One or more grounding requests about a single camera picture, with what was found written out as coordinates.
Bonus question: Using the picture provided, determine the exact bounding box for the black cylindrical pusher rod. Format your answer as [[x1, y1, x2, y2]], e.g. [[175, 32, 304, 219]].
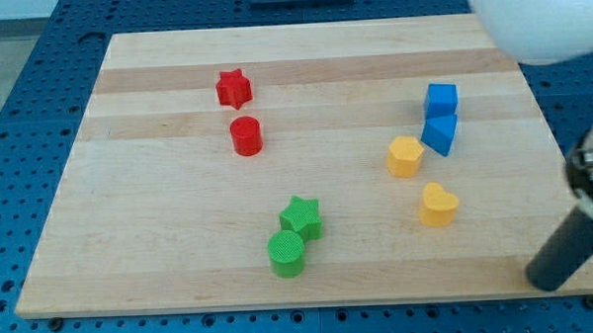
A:
[[525, 203, 593, 291]]

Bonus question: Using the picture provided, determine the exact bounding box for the blue triangle block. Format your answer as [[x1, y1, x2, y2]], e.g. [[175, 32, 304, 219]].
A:
[[421, 115, 458, 156]]

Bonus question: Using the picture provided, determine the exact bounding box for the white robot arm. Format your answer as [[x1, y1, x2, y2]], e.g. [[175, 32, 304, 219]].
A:
[[467, 0, 593, 291]]

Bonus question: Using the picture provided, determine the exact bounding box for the yellow hexagon block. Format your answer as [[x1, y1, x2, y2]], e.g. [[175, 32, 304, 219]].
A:
[[386, 136, 425, 178]]

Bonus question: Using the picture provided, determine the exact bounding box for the yellow heart block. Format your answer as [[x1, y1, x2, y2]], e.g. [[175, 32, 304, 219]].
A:
[[418, 183, 460, 227]]

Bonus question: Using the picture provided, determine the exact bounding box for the blue cube block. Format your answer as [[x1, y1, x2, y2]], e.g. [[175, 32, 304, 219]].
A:
[[424, 83, 459, 120]]

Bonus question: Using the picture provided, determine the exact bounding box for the wooden board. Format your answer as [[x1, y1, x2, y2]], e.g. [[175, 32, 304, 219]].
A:
[[16, 14, 574, 319]]

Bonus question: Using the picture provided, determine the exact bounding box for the green star block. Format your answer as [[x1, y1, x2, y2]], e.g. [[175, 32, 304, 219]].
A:
[[280, 196, 322, 241]]

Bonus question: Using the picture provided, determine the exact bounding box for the green cylinder block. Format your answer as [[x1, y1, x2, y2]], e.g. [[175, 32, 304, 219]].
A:
[[267, 230, 305, 278]]

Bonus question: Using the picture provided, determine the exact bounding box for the red cylinder block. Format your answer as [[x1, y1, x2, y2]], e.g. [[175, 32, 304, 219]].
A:
[[230, 116, 263, 156]]

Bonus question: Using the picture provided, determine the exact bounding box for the red star block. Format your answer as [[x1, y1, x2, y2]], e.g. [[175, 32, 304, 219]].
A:
[[215, 68, 253, 111]]

